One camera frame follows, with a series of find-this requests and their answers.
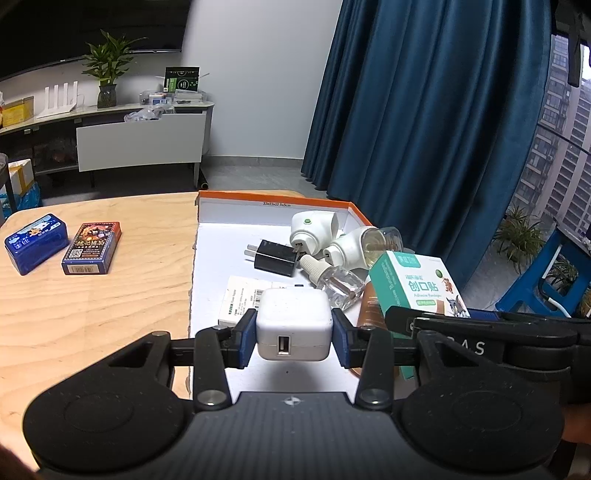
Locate clear plastic containers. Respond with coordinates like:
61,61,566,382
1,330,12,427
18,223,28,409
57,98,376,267
139,89,205,105

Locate orange-edged white cardboard box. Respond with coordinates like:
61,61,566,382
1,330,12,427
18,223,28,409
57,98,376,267
187,190,416,402

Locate white vaporizer with amber bottle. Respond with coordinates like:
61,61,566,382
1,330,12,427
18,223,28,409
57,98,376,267
322,226,402,271

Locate white USB charger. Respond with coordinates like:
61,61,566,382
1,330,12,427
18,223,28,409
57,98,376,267
256,287,334,361

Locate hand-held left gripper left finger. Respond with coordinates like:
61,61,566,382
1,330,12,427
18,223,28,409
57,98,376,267
108,309,257,414

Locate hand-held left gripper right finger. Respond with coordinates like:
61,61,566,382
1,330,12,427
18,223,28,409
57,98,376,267
331,308,445,412

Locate blue bag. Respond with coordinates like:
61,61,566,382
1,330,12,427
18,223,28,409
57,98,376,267
0,182,44,220

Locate crumpled clear plastic bag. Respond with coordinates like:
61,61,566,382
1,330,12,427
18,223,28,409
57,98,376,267
123,104,164,123

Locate white cardboard carton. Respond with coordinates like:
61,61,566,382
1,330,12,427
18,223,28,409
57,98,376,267
6,158,37,198

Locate white power adapter box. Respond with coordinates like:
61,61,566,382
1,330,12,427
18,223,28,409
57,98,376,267
218,275,305,326

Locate white router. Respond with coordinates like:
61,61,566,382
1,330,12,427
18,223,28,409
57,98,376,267
36,80,80,119

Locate white vaporizer with green button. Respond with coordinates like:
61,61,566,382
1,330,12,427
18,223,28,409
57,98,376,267
289,210,341,254

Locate blue tin box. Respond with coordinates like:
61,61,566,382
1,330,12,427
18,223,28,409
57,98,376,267
4,213,69,276

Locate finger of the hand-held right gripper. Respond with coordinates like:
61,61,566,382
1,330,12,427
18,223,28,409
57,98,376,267
385,305,509,366
468,311,591,329

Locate black charger plug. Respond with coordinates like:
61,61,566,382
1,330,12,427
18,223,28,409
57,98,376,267
243,239,301,277

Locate clear liquid refill bottle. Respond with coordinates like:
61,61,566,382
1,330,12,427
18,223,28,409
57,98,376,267
299,254,365,311

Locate white rolling side table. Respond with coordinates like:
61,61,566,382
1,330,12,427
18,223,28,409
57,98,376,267
76,111,210,190

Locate blue curtain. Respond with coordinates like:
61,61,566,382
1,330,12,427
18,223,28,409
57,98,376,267
301,0,556,315

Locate potted plant in dark pot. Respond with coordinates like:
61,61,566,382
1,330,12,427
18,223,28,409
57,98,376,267
82,30,149,110

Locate blue plastic stool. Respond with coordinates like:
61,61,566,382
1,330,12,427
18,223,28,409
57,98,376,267
495,227,591,320

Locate brown bottle with white cap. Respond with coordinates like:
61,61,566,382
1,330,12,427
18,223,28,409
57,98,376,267
346,281,393,380

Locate white TV cabinet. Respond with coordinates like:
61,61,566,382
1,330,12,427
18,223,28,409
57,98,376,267
0,98,216,177

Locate person's right hand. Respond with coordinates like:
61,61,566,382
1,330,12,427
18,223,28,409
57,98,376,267
561,401,591,446

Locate black and green printed box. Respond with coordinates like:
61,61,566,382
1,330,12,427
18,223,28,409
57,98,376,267
164,66,201,93

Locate green bandage box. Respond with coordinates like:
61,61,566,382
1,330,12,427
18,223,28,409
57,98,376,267
368,251,471,381

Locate colourful card box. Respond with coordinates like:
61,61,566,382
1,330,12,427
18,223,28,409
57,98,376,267
61,222,123,276

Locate balcony potted plant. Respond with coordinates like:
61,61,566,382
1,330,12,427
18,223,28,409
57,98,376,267
549,256,591,303
493,204,548,275

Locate black television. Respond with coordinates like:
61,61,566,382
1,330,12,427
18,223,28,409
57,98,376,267
0,0,193,80

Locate yellow box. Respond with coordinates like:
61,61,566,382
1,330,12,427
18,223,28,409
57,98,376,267
0,96,36,128

